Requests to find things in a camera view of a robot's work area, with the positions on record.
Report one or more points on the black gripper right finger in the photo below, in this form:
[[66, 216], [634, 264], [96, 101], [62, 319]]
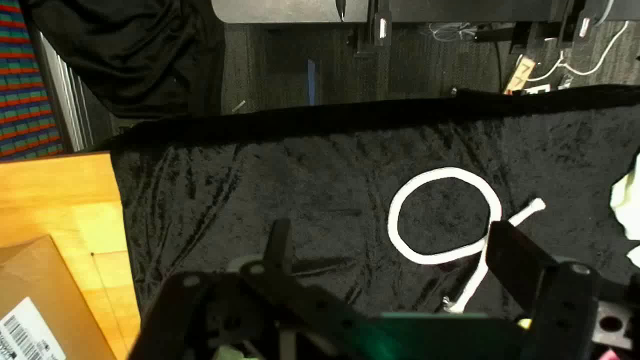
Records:
[[561, 307]]

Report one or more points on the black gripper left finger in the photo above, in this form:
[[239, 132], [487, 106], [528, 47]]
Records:
[[278, 242]]

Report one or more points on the black velvet table cloth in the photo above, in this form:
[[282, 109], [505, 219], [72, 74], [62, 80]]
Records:
[[267, 181]]

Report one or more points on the yellow cloth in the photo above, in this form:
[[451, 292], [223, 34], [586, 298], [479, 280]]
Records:
[[627, 201]]

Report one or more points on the cardboard box with white label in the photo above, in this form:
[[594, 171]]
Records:
[[53, 280]]

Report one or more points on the yellow paper tag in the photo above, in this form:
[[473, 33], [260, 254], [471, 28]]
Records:
[[520, 74]]

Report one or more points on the black hanging curtain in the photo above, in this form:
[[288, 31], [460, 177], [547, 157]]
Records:
[[133, 47]]

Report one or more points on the white hanging curtain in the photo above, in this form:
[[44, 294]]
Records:
[[66, 92]]

